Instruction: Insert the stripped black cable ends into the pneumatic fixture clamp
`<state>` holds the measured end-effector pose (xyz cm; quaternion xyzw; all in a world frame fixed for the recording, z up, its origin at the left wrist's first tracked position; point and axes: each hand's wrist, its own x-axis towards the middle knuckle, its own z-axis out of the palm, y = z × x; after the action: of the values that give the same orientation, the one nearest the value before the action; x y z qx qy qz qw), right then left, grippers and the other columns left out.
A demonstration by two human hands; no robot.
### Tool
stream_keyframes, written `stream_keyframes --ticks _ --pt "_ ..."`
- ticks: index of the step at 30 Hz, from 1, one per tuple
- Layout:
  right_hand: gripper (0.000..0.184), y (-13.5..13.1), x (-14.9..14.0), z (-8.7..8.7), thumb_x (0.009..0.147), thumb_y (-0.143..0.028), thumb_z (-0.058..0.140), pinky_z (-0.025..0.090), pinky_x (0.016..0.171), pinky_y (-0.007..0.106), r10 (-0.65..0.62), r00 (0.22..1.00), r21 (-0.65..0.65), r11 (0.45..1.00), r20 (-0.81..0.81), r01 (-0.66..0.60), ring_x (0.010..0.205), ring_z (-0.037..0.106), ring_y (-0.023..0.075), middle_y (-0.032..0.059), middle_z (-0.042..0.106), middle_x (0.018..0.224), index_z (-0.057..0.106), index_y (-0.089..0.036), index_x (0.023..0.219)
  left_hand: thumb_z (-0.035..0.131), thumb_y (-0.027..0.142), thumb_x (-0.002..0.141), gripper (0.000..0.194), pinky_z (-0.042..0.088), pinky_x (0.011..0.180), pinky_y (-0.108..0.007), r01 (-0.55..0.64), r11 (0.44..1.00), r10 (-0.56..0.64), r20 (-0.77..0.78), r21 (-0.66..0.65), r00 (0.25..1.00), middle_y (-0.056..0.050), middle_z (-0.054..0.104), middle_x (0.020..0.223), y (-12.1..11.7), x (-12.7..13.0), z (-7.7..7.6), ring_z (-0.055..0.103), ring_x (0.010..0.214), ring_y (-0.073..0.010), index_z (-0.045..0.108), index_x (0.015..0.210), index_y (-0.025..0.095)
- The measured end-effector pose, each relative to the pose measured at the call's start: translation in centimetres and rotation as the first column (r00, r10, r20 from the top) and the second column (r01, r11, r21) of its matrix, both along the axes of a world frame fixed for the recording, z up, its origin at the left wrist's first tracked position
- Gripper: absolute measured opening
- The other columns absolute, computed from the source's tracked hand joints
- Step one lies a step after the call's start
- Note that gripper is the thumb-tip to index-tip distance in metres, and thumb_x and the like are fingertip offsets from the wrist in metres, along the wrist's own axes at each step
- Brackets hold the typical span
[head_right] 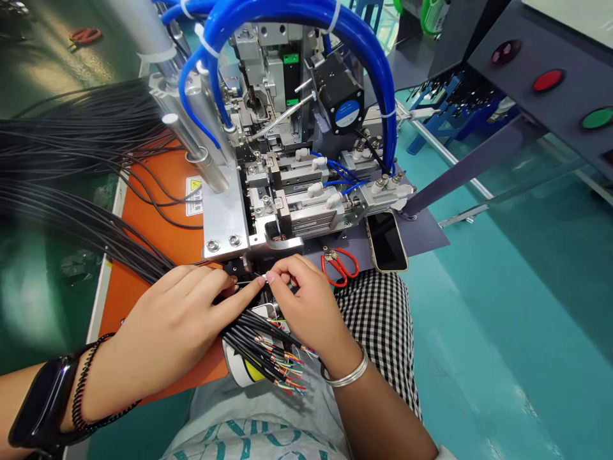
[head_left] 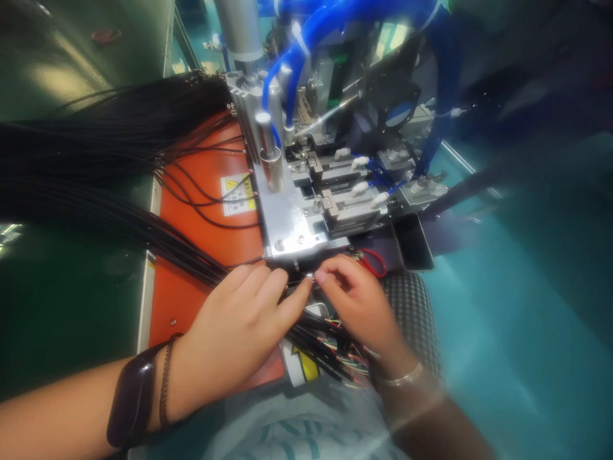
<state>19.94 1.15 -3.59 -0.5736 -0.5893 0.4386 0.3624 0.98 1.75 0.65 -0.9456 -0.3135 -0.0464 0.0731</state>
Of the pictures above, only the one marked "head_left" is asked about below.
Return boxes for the silver metal wire machine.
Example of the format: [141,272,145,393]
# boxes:
[210,0,504,275]

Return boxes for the person's body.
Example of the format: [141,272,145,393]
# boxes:
[202,375,409,460]

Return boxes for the black textured pad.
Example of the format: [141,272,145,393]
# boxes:
[380,272,444,385]

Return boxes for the group of blue air tubes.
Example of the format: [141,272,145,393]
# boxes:
[262,0,462,179]

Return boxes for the person's left hand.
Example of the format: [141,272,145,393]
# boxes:
[174,263,315,424]

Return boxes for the orange machine cover panel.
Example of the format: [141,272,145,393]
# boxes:
[147,112,289,385]

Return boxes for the yellow arrow sticker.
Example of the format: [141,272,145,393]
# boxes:
[281,342,322,387]

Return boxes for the black rectangular bin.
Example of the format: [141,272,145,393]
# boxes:
[394,212,436,273]

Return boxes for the red wire loop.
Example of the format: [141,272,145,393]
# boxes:
[356,247,388,279]

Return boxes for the single black wire end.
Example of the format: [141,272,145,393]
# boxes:
[286,269,318,290]

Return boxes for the person's right hand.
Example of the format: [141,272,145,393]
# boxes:
[314,253,416,380]

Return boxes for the bundle of black cables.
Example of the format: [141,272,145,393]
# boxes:
[0,72,372,387]

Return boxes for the yellow warning label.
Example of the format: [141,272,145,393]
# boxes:
[218,172,257,217]

